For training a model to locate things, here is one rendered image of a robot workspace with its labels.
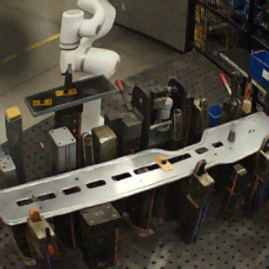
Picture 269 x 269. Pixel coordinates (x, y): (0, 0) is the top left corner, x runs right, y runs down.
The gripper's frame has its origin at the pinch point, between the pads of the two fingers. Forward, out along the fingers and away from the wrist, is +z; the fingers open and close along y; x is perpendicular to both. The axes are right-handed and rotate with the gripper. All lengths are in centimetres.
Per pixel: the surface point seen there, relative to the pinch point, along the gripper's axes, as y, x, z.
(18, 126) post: 10.8, -22.0, 12.0
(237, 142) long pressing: 21, 67, 23
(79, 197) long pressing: 40.8, -1.8, 22.6
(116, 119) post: 11.3, 18.0, 13.5
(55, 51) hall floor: -257, 26, 123
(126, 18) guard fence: -266, 96, 96
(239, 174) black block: 39, 61, 24
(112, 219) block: 56, 6, 20
